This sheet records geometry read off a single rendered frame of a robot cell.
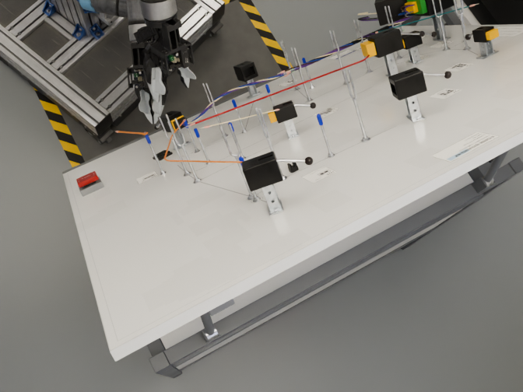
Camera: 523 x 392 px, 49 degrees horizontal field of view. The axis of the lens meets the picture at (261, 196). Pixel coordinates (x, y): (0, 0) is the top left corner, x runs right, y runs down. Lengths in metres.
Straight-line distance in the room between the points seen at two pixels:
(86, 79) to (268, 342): 1.37
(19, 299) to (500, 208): 2.19
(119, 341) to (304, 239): 0.29
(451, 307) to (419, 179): 1.84
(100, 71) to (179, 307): 1.94
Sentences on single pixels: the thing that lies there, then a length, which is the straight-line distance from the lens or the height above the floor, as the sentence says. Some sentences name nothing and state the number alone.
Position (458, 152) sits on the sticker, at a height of 1.66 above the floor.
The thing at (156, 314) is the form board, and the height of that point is 1.66.
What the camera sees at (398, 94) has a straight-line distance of 1.11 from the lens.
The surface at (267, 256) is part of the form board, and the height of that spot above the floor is 1.66.
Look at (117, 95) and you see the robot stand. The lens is 2.55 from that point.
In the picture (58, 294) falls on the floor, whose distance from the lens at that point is 2.56.
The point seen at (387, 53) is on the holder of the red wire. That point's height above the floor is 1.31.
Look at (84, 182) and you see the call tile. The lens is 1.44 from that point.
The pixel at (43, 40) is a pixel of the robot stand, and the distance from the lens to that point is 2.77.
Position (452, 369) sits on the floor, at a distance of 2.68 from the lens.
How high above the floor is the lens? 2.46
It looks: 71 degrees down
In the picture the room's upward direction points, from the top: 18 degrees clockwise
